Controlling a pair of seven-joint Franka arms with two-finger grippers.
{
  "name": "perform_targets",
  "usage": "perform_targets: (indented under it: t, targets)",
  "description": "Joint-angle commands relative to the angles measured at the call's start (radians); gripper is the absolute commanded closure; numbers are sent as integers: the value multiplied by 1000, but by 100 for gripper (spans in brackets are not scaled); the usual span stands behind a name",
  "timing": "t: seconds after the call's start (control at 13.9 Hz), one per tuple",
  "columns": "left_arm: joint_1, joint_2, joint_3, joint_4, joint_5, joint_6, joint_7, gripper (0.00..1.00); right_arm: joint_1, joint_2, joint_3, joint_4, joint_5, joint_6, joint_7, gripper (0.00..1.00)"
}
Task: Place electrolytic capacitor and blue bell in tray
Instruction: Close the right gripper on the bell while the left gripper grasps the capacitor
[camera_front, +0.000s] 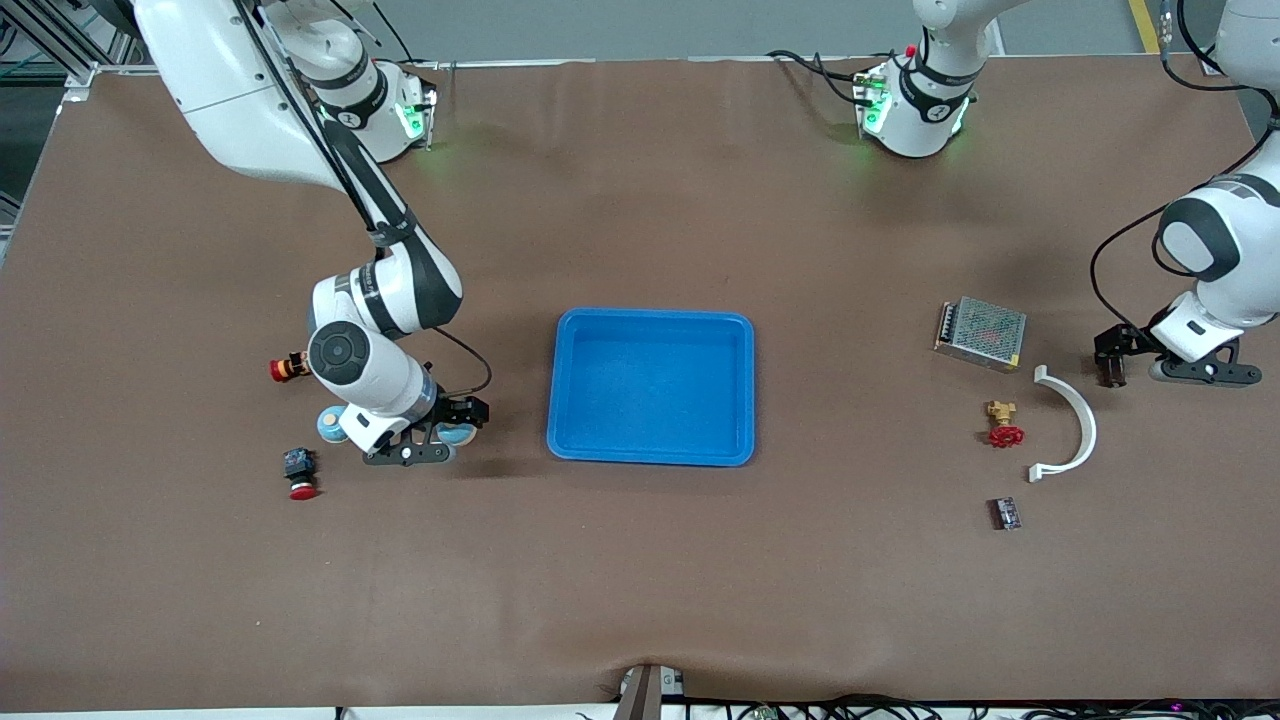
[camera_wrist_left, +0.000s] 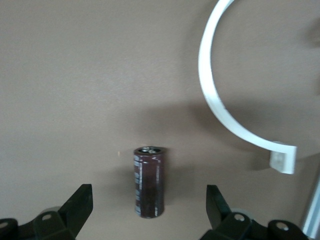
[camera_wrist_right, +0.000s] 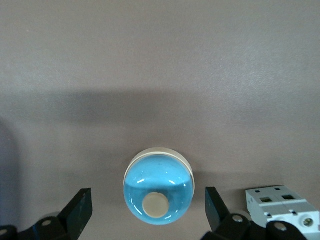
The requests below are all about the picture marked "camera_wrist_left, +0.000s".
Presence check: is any dark brown small block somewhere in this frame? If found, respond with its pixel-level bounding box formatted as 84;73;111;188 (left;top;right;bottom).
133;146;166;219

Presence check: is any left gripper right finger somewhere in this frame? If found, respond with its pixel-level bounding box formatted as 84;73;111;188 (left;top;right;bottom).
202;184;310;240

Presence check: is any brown table mat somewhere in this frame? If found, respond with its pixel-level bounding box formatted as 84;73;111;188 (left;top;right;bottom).
0;0;320;240

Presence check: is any white curved pipe clamp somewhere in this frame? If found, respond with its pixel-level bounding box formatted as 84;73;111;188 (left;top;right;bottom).
198;0;298;175

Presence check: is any metal mesh power supply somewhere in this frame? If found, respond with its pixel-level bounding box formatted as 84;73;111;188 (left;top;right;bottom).
301;172;320;240

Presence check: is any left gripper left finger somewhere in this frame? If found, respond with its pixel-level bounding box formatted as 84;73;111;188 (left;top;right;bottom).
0;184;94;240

